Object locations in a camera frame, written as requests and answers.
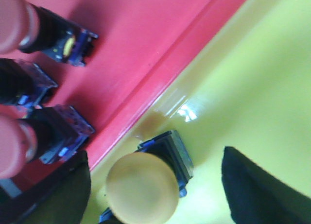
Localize red mushroom push button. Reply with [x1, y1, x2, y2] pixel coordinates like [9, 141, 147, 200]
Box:
[0, 0, 98, 67]
[0, 58, 58, 108]
[0, 105, 95, 179]

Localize yellow tray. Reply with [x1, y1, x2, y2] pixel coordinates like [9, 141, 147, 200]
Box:
[82, 0, 311, 224]

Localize orange red object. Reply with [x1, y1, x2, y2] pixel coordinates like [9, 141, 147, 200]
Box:
[7, 0, 246, 170]

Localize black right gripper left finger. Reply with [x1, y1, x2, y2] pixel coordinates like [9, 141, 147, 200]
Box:
[0, 150, 91, 224]

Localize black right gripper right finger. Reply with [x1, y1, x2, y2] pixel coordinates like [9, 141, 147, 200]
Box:
[222, 146, 311, 224]

